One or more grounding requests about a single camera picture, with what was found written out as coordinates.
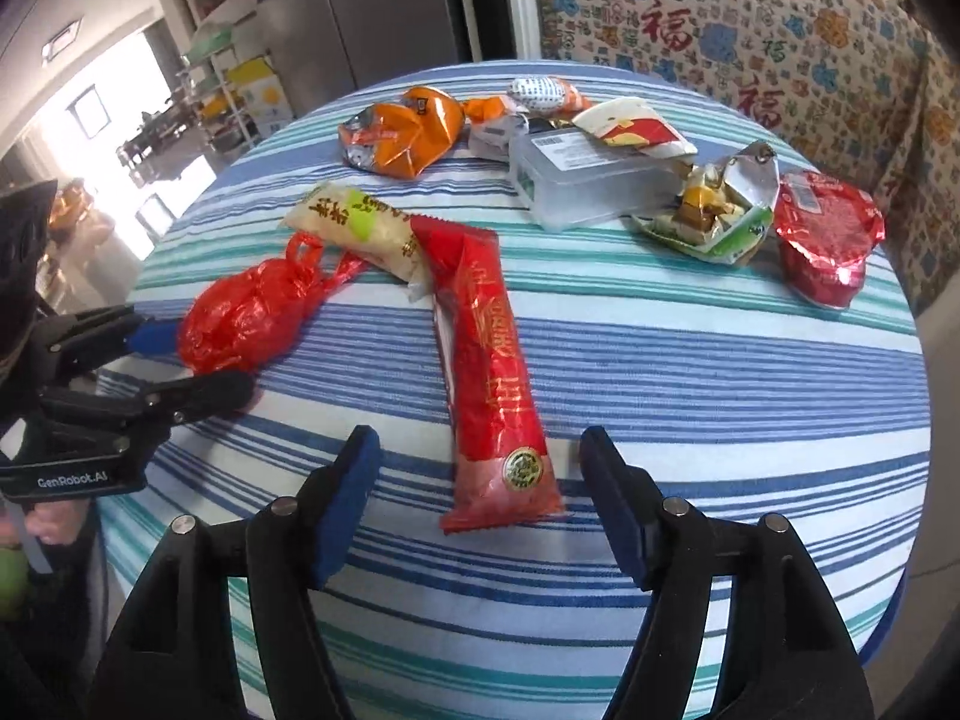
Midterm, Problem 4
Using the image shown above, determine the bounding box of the red plastic bag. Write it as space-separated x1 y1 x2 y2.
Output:
178 232 368 374

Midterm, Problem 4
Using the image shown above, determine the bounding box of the white rice cracker packet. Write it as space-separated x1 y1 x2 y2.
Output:
283 182 430 286

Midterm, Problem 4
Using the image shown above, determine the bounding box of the long red snack wrapper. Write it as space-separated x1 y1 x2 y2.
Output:
412 215 565 535

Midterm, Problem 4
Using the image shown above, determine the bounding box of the orange foil snack bag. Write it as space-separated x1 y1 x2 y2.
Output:
338 86 466 179

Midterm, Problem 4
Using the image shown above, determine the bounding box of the grey wrapper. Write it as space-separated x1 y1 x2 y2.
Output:
467 114 529 163

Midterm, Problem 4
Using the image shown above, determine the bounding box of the red foil snack bag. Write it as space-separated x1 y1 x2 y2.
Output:
773 171 885 310

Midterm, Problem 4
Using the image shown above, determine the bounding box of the torn green snack wrapper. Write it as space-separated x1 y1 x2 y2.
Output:
633 140 779 266

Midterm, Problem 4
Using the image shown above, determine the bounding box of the clear plastic box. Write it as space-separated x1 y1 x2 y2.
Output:
509 128 697 232

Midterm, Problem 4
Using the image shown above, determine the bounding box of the white orange wrapper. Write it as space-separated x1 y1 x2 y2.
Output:
508 75 590 115

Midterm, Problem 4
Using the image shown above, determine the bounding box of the red white paper cup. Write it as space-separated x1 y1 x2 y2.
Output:
573 96 698 160

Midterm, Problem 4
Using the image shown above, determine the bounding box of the person's left hand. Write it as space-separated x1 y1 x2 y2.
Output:
0 499 89 548

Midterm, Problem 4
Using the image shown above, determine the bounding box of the white storage rack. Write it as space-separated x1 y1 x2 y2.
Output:
179 21 259 163

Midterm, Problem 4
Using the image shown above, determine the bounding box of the yellow green cardboard box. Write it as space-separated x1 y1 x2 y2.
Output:
226 55 295 138

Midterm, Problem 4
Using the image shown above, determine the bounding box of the striped blue tablecloth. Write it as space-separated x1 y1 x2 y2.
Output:
99 80 931 718

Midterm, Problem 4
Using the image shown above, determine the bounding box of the grey refrigerator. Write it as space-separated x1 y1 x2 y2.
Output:
256 0 472 117

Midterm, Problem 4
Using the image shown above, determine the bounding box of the patterned fu character cloth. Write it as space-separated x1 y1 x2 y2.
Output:
539 0 958 314

